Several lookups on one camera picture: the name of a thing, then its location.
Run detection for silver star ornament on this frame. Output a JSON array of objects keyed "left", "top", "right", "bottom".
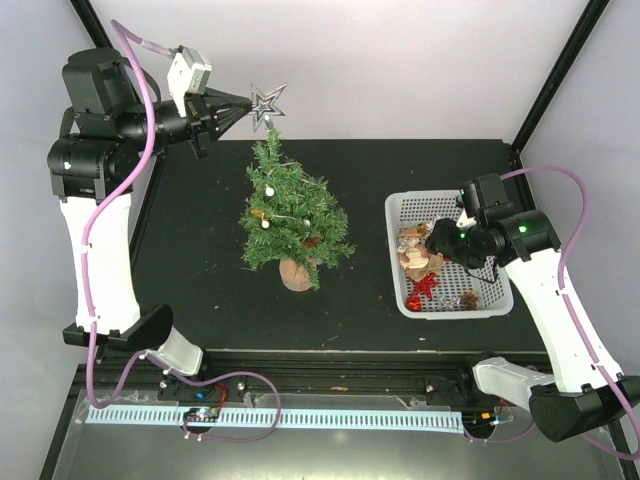
[{"left": 249, "top": 84, "right": 286, "bottom": 133}]

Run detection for white plastic perforated basket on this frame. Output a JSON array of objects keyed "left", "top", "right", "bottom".
[{"left": 385, "top": 190, "right": 514, "bottom": 320}]

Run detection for white ball string lights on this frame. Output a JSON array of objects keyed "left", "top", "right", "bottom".
[{"left": 251, "top": 160, "right": 332, "bottom": 230}]

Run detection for small green christmas tree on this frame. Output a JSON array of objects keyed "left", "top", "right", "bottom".
[{"left": 239, "top": 128, "right": 356, "bottom": 290}]

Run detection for dark brown pinecone ornament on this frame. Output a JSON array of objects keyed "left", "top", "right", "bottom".
[{"left": 303, "top": 237, "right": 322, "bottom": 248}]

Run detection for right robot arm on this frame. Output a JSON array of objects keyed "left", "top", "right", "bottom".
[{"left": 427, "top": 174, "right": 639, "bottom": 442}]

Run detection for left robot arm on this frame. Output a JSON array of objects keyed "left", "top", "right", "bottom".
[{"left": 47, "top": 46, "right": 252, "bottom": 399}]

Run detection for burlap bow ornament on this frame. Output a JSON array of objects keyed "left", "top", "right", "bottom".
[{"left": 420, "top": 254, "right": 447, "bottom": 279}]

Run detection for wooden snowman ornament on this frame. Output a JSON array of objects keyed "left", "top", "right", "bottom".
[{"left": 397, "top": 236, "right": 430, "bottom": 270}]

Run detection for red star ornament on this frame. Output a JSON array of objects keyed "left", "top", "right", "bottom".
[{"left": 409, "top": 272, "right": 440, "bottom": 301}]

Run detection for red gift box ornament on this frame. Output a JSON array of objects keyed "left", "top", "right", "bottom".
[{"left": 406, "top": 296, "right": 422, "bottom": 312}]

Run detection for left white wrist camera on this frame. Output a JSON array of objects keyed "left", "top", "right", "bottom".
[{"left": 167, "top": 46, "right": 212, "bottom": 118}]

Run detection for left black frame post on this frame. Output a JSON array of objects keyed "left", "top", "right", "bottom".
[{"left": 69, "top": 0, "right": 162, "bottom": 149}]

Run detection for black frame post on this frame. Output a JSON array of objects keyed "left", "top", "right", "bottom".
[
  {"left": 69, "top": 0, "right": 162, "bottom": 149},
  {"left": 511, "top": 0, "right": 610, "bottom": 159}
]

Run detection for white slotted cable duct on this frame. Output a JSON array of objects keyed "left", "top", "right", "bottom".
[{"left": 85, "top": 405, "right": 464, "bottom": 434}]

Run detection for right black frame post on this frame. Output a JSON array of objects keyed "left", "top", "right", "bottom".
[{"left": 511, "top": 0, "right": 610, "bottom": 159}]

